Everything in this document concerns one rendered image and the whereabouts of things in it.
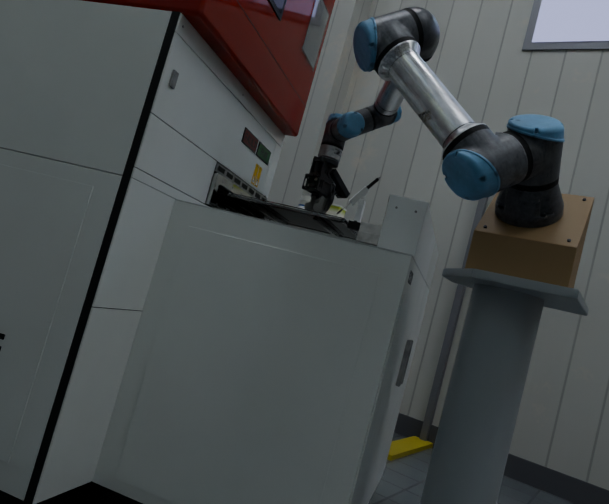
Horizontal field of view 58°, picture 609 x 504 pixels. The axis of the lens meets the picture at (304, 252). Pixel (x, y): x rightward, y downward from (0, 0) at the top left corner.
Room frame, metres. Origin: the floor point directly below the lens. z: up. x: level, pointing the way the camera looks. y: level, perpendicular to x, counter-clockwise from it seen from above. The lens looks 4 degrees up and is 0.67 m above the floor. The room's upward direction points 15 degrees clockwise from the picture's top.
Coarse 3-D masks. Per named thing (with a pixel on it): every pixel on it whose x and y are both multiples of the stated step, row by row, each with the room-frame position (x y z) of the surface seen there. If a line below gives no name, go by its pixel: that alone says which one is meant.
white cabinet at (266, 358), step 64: (192, 256) 1.38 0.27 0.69; (256, 256) 1.33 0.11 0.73; (320, 256) 1.29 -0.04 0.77; (384, 256) 1.25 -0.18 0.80; (192, 320) 1.37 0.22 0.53; (256, 320) 1.32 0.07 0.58; (320, 320) 1.27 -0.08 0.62; (384, 320) 1.24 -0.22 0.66; (128, 384) 1.40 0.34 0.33; (192, 384) 1.35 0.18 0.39; (256, 384) 1.31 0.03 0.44; (320, 384) 1.26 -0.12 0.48; (384, 384) 1.32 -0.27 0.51; (128, 448) 1.39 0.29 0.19; (192, 448) 1.34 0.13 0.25; (256, 448) 1.29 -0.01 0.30; (320, 448) 1.25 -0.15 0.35; (384, 448) 1.85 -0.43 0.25
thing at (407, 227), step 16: (400, 208) 1.30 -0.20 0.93; (416, 208) 1.29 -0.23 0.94; (384, 224) 1.31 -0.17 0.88; (400, 224) 1.30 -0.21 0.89; (416, 224) 1.29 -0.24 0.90; (432, 224) 1.54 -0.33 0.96; (384, 240) 1.31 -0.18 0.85; (400, 240) 1.30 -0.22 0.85; (416, 240) 1.29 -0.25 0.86; (432, 240) 1.68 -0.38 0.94; (416, 256) 1.33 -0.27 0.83
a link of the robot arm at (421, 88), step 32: (384, 32) 1.23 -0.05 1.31; (416, 32) 1.26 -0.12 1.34; (384, 64) 1.24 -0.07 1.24; (416, 64) 1.21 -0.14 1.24; (416, 96) 1.20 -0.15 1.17; (448, 96) 1.18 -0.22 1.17; (448, 128) 1.15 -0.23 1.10; (480, 128) 1.12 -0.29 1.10; (448, 160) 1.14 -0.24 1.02; (480, 160) 1.09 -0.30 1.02; (512, 160) 1.10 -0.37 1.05; (480, 192) 1.11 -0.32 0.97
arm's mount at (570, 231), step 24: (576, 216) 1.23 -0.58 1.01; (480, 240) 1.25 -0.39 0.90; (504, 240) 1.22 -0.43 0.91; (528, 240) 1.20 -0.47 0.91; (552, 240) 1.18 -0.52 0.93; (576, 240) 1.17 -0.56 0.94; (480, 264) 1.24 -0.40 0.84; (504, 264) 1.22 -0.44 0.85; (528, 264) 1.19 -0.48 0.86; (552, 264) 1.17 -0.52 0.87; (576, 264) 1.22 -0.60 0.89
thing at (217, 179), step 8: (216, 176) 1.57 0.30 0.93; (216, 184) 1.57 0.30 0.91; (224, 184) 1.62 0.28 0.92; (232, 184) 1.67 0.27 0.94; (208, 192) 1.57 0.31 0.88; (216, 192) 1.59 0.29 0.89; (232, 192) 1.69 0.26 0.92; (240, 192) 1.74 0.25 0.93; (208, 200) 1.57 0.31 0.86; (216, 200) 1.60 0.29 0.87; (216, 208) 1.62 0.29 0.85; (224, 208) 1.66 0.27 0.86; (232, 208) 1.72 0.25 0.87
